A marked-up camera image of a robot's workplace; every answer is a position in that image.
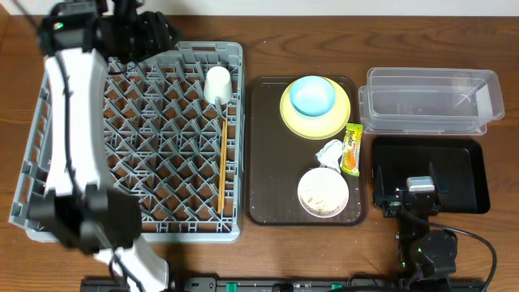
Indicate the yellow plate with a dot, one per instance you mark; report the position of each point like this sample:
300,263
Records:
321,127

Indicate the dark brown serving tray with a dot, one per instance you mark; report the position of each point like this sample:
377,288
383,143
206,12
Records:
276,159

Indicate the light blue bowl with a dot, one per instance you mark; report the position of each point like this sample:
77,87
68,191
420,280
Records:
312,96

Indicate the yellow snack wrapper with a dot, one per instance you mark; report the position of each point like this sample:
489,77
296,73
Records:
351,149

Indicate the crumpled white tissue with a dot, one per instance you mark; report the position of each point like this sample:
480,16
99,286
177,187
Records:
329,156

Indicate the white bowl with food scraps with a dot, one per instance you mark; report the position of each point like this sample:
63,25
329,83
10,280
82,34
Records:
323,192

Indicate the black plastic tray bin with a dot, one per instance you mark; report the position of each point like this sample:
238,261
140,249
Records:
458,162

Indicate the wooden chopstick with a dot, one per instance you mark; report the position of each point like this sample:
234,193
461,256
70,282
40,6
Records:
225,161
222,169

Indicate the white plastic cup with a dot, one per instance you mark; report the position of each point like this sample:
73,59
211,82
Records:
218,86

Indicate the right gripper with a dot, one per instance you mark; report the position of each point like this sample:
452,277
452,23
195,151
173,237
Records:
394,207

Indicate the clear plastic bin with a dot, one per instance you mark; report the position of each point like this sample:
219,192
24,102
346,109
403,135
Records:
429,101

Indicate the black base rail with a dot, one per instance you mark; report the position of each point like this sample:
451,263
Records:
363,283

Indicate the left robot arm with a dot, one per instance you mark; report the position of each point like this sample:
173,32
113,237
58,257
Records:
81,207

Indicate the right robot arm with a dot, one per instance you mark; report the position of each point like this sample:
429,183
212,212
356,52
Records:
425,254

